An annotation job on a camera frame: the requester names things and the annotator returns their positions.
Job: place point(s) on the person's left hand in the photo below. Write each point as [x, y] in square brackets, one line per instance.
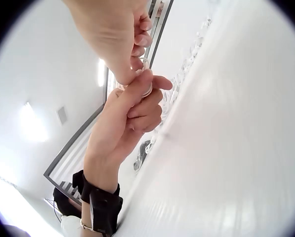
[112, 133]

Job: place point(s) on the person's left little finger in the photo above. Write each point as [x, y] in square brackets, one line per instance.
[145, 128]

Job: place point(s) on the grey framed window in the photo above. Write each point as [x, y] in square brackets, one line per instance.
[70, 154]

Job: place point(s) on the person's right thumb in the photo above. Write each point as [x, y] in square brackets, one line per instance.
[121, 72]

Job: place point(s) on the person's left middle finger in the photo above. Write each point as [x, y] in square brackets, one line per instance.
[151, 100]

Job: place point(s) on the person's right hand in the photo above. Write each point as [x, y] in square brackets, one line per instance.
[105, 34]

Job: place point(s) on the person's body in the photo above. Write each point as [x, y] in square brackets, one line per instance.
[69, 226]

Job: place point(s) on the person's left thumb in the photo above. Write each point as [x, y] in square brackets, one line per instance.
[135, 85]

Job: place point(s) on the person's right middle finger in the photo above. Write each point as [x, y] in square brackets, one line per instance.
[139, 51]

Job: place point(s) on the person's right ring finger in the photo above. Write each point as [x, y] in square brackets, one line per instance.
[143, 39]

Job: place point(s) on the grey wall vent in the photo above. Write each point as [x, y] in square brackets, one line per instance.
[61, 115]

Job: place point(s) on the person's left index finger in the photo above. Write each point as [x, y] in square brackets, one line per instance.
[163, 83]

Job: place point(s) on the pile of white earphones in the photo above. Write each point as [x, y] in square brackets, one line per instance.
[184, 71]

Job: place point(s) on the person's right little finger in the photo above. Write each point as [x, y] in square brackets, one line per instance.
[143, 21]

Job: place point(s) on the black item in clear bag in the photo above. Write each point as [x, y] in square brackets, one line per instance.
[143, 150]

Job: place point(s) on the person's right index finger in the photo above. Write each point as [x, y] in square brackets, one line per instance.
[137, 64]

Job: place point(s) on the person's left ring finger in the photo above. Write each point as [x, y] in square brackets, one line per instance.
[147, 115]

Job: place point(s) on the bright ceiling lamp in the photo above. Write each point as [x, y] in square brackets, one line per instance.
[35, 123]

